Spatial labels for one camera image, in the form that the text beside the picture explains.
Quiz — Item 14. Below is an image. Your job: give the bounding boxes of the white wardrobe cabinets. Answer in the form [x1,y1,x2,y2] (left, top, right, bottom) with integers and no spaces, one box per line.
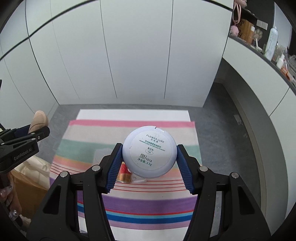
[1,1,233,128]

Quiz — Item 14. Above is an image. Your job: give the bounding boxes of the striped colourful cloth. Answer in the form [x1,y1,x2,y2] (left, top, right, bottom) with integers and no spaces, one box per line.
[50,120,201,230]

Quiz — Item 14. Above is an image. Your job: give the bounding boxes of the beige makeup puff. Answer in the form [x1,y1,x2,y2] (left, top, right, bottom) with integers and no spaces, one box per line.
[28,110,49,133]

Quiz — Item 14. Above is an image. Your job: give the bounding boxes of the tall white bottle on shelf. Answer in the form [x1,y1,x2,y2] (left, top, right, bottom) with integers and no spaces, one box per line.
[264,26,278,61]

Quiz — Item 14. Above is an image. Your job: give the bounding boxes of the small white bottle on shelf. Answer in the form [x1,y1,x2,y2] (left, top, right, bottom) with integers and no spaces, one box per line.
[276,54,285,69]

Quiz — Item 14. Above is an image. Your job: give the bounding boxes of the red gold small jar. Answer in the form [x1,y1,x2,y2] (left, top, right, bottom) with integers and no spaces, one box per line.
[116,162,132,183]

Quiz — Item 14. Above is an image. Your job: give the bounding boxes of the brown box on shelf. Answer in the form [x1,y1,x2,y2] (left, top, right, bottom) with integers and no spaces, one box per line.
[236,19,255,44]

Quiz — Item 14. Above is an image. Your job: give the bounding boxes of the white curved counter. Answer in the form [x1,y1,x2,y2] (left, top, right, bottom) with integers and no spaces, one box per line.
[223,37,295,233]

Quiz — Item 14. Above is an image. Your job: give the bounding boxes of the pink plush toy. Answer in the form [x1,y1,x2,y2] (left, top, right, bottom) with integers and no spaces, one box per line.
[229,25,239,37]

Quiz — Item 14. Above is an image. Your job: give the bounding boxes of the brown cardboard box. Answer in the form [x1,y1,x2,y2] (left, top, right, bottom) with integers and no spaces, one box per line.
[11,170,48,219]

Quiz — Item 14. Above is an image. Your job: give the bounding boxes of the left hand painted nails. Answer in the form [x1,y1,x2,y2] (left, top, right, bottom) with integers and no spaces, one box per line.
[1,172,22,221]

